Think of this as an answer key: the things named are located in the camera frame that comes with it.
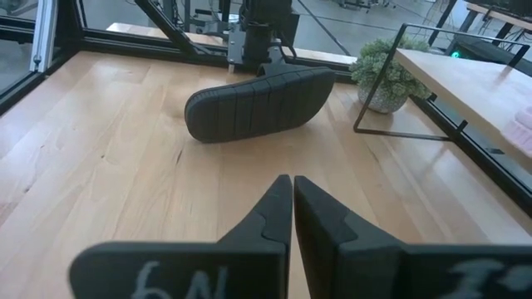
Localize black slide sandal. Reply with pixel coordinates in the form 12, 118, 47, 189
184, 61, 337, 145

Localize black device green light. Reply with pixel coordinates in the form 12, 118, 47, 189
445, 34, 532, 79

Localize wooden desk black legs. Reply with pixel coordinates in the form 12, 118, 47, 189
427, 0, 532, 47

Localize small green potted plant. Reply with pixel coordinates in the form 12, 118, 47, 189
347, 36, 434, 115

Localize wooden shelf black frame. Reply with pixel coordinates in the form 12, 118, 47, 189
352, 22, 532, 175

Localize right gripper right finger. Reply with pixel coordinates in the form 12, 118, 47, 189
293, 174, 532, 299

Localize pink slide sandal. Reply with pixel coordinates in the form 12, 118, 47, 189
500, 105, 532, 158

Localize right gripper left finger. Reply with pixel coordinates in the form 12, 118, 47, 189
68, 174, 293, 299

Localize silver aluminium post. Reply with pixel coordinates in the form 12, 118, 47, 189
30, 0, 58, 75

